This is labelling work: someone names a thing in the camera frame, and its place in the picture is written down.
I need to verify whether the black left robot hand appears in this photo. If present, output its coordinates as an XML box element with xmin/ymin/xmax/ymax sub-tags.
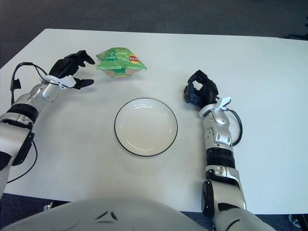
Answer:
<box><xmin>49</xmin><ymin>50</ymin><xmax>95</xmax><ymax>90</ymax></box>

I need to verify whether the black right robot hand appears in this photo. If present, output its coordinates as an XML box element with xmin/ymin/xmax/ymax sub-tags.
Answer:
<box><xmin>183</xmin><ymin>69</ymin><xmax>219</xmax><ymax>109</ymax></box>

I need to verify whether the green snack chip bag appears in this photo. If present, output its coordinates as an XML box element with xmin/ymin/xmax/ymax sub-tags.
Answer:
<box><xmin>95</xmin><ymin>47</ymin><xmax>148</xmax><ymax>79</ymax></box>

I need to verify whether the white plate black rim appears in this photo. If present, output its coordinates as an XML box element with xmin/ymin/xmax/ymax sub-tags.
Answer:
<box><xmin>114</xmin><ymin>97</ymin><xmax>179</xmax><ymax>158</ymax></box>

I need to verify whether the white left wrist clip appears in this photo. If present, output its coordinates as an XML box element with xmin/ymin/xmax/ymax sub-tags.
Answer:
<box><xmin>45</xmin><ymin>75</ymin><xmax>76</xmax><ymax>90</ymax></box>

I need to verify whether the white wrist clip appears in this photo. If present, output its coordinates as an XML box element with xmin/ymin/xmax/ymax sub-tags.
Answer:
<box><xmin>45</xmin><ymin>75</ymin><xmax>76</xmax><ymax>90</ymax></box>
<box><xmin>216</xmin><ymin>96</ymin><xmax>233</xmax><ymax>111</ymax></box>

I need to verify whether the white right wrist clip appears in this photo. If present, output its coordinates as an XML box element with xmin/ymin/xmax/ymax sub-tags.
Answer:
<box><xmin>216</xmin><ymin>96</ymin><xmax>233</xmax><ymax>111</ymax></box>

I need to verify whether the chair caster wheel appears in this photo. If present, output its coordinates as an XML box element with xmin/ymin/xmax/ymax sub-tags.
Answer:
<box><xmin>288</xmin><ymin>214</ymin><xmax>308</xmax><ymax>228</ymax></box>

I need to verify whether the grey robot torso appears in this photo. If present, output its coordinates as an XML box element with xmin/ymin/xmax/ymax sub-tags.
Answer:
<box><xmin>0</xmin><ymin>196</ymin><xmax>215</xmax><ymax>231</ymax></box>

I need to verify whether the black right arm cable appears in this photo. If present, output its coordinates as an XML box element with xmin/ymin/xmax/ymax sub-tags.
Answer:
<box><xmin>225</xmin><ymin>108</ymin><xmax>244</xmax><ymax>146</ymax></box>

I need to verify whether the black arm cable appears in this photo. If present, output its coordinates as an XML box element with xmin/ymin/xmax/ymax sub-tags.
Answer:
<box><xmin>7</xmin><ymin>62</ymin><xmax>61</xmax><ymax>185</ymax></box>
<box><xmin>225</xmin><ymin>108</ymin><xmax>244</xmax><ymax>146</ymax></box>

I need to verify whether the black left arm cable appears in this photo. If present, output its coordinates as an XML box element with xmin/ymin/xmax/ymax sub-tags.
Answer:
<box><xmin>7</xmin><ymin>62</ymin><xmax>61</xmax><ymax>185</ymax></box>

